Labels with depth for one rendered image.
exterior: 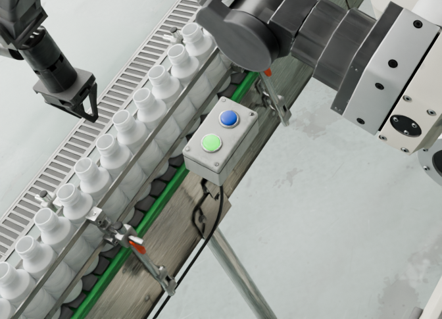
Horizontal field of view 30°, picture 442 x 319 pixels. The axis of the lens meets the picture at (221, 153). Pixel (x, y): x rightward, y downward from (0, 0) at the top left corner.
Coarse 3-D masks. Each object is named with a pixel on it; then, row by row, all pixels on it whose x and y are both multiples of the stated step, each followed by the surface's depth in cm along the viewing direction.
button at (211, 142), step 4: (208, 136) 149; (212, 136) 149; (204, 140) 149; (208, 140) 149; (212, 140) 149; (216, 140) 149; (204, 144) 149; (208, 144) 149; (212, 144) 149; (216, 144) 149; (208, 148) 148; (212, 148) 148; (216, 148) 149
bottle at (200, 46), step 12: (192, 24) 165; (192, 36) 163; (204, 36) 166; (192, 48) 165; (204, 48) 165; (204, 60) 166; (216, 60) 168; (216, 72) 169; (216, 84) 171; (228, 84) 173
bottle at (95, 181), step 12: (84, 168) 153; (96, 168) 151; (84, 180) 150; (96, 180) 151; (108, 180) 152; (84, 192) 152; (96, 192) 152; (120, 192) 156; (108, 204) 154; (120, 204) 156; (108, 216) 157; (132, 216) 160
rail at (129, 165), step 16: (208, 64) 165; (192, 80) 162; (224, 80) 170; (208, 96) 168; (160, 128) 158; (144, 144) 156; (176, 144) 163; (160, 160) 161; (112, 192) 152; (128, 208) 157; (64, 256) 147; (96, 256) 153; (48, 272) 144; (80, 272) 151
